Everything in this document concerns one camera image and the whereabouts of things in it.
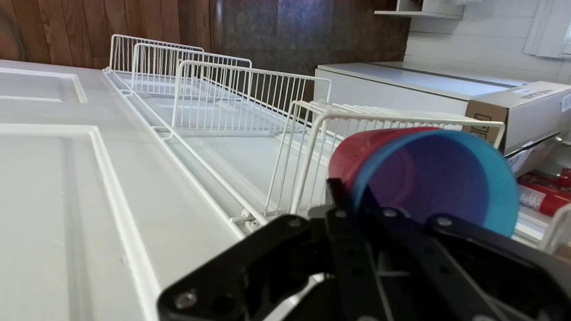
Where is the blue plastic cup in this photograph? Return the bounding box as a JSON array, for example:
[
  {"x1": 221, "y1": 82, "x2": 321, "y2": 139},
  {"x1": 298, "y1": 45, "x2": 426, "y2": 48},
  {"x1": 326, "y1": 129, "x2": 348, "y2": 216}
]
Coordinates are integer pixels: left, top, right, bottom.
[{"x1": 349, "y1": 129, "x2": 521, "y2": 239}]

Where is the white panelled door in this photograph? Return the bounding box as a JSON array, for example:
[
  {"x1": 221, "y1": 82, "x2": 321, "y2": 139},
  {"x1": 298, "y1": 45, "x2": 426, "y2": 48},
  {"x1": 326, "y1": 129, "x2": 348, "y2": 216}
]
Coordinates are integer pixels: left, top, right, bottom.
[{"x1": 0, "y1": 57, "x2": 335, "y2": 321}]

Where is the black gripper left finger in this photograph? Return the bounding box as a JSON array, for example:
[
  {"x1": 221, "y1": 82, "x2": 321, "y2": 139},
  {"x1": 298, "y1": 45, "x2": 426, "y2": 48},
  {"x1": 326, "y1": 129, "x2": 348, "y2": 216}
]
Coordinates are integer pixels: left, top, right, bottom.
[{"x1": 155, "y1": 177, "x2": 396, "y2": 321}]

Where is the white mini fridge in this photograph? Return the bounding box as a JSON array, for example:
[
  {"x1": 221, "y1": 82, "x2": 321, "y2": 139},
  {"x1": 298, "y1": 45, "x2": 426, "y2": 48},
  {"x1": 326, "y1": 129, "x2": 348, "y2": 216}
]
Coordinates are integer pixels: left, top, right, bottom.
[{"x1": 312, "y1": 61, "x2": 526, "y2": 122}]

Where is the brown cardboard box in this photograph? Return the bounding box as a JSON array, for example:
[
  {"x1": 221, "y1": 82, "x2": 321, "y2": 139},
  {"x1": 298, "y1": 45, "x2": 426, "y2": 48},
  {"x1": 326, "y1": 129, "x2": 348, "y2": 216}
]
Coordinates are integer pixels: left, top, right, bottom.
[{"x1": 464, "y1": 81, "x2": 571, "y2": 157}]

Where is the red bottle on fridge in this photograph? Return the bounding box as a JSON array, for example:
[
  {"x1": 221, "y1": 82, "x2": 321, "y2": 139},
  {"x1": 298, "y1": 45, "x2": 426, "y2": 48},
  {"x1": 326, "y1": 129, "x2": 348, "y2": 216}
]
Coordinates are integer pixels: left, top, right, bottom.
[{"x1": 514, "y1": 180, "x2": 571, "y2": 220}]

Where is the small red fire extinguisher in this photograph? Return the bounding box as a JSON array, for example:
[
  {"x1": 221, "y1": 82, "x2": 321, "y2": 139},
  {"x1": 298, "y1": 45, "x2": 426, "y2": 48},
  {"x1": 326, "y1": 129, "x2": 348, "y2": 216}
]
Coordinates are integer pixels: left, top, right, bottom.
[{"x1": 522, "y1": 166, "x2": 571, "y2": 191}]

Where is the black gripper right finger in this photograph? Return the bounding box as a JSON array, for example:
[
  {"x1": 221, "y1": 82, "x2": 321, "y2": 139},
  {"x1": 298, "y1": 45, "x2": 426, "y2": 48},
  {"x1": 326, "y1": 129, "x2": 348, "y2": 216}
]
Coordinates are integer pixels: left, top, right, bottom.
[{"x1": 358, "y1": 189, "x2": 571, "y2": 321}]

